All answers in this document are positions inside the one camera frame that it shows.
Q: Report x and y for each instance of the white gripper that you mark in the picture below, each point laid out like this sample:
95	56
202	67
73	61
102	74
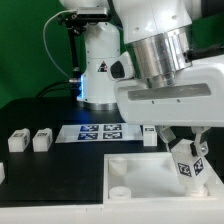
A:
197	99

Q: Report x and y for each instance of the white square table top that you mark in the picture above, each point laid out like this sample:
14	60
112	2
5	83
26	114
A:
150	179

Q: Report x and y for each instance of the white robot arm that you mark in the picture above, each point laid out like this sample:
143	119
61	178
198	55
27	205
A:
167	84

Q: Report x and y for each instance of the white obstacle fence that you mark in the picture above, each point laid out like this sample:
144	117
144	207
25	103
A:
111	214

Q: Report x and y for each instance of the sheet with four markers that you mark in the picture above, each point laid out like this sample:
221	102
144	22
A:
99	132

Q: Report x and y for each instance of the white block left edge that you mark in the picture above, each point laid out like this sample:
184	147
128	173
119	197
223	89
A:
2	173

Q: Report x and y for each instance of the black camera on stand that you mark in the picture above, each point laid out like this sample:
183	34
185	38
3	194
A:
75	22

